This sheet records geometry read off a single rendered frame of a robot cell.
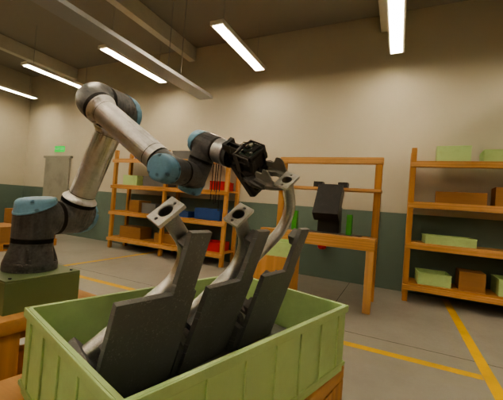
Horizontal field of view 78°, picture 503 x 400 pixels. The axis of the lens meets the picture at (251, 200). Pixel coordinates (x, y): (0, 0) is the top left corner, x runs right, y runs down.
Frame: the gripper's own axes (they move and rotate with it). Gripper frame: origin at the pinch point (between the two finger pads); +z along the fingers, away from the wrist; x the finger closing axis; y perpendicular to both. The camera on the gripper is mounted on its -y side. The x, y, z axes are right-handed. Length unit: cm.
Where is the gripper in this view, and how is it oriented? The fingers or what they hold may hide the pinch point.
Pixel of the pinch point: (286, 184)
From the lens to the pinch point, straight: 79.9
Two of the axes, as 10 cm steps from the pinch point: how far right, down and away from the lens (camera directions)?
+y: -1.7, -6.9, -7.0
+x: 6.6, -6.1, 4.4
